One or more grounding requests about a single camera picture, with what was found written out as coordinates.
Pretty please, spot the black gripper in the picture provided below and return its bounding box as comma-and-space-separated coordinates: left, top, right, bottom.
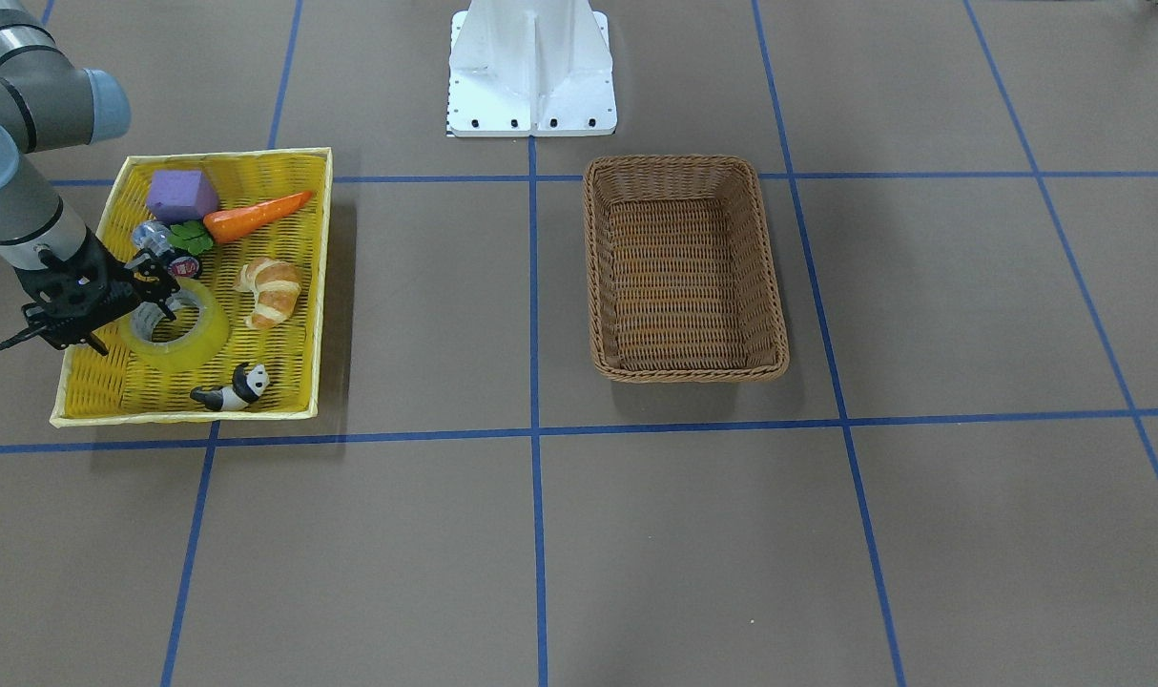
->
13, 235, 179, 356

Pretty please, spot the clear yellowish tape roll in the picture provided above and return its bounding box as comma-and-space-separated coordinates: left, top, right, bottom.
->
118, 278, 230, 373

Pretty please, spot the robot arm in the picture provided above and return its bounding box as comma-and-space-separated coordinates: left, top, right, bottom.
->
0, 1, 179, 356

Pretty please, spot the yellow woven basket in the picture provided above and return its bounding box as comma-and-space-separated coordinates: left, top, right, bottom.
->
49, 147, 332, 427

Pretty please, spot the brown wicker basket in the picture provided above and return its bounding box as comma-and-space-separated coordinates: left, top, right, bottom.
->
582, 154, 790, 383

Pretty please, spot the purple foam block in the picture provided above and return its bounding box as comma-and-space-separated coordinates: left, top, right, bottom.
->
146, 169, 221, 225

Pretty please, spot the orange toy carrot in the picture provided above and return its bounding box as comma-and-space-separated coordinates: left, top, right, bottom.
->
168, 191, 314, 256

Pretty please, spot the toy croissant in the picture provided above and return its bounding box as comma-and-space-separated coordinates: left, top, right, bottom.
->
234, 257, 301, 331

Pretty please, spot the toy panda figure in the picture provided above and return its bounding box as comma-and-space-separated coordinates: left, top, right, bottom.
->
188, 364, 271, 412

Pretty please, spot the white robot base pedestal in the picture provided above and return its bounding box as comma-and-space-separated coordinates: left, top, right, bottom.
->
445, 1, 618, 138

